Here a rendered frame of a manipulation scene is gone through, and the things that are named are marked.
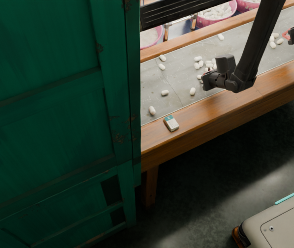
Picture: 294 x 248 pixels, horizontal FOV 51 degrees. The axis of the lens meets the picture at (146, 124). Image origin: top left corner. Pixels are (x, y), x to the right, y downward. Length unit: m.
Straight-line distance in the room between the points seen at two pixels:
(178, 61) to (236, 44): 0.30
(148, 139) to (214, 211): 0.86
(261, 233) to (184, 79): 0.81
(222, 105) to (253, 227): 0.64
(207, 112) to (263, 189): 0.90
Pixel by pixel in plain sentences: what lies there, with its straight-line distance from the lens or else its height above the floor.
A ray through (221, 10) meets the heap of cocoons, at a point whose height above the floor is 0.75.
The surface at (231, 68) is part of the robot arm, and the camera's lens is 1.15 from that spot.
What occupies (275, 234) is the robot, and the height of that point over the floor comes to 0.28.
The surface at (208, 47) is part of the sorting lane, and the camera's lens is 1.52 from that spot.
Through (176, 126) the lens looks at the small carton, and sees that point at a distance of 1.16.
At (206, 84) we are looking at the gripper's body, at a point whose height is 0.82.
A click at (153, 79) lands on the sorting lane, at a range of 1.35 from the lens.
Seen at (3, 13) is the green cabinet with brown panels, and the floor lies 1.47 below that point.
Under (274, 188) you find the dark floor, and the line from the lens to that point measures 2.04.
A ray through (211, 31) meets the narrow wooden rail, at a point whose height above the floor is 0.76.
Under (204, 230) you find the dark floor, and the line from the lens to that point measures 1.84.
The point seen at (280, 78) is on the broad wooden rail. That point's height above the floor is 0.76.
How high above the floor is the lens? 1.76
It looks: 57 degrees down
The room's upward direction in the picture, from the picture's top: 1 degrees clockwise
